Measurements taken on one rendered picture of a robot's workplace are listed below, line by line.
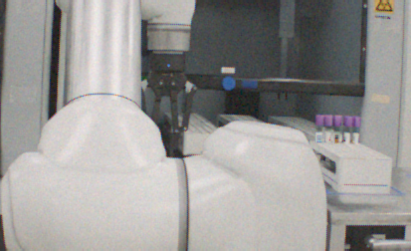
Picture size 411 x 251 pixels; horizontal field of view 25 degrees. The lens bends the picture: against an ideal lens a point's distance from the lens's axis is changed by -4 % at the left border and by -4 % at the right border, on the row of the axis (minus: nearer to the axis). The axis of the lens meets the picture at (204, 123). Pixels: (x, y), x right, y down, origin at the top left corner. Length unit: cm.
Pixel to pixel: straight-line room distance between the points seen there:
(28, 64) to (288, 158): 119
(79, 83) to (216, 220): 25
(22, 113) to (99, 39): 101
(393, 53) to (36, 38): 86
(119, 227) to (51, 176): 10
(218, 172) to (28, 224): 23
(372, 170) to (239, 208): 64
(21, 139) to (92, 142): 111
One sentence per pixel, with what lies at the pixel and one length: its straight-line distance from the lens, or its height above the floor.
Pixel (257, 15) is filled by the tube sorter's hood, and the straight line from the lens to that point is 221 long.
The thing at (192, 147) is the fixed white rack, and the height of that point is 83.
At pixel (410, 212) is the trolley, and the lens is 151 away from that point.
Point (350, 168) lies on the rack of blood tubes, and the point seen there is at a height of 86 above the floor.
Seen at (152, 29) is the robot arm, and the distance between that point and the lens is 196.
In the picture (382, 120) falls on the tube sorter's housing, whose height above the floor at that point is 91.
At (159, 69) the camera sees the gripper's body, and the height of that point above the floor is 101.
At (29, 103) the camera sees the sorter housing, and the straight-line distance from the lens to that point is 220.
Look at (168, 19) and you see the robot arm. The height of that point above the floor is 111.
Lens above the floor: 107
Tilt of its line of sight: 5 degrees down
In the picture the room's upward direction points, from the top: 3 degrees clockwise
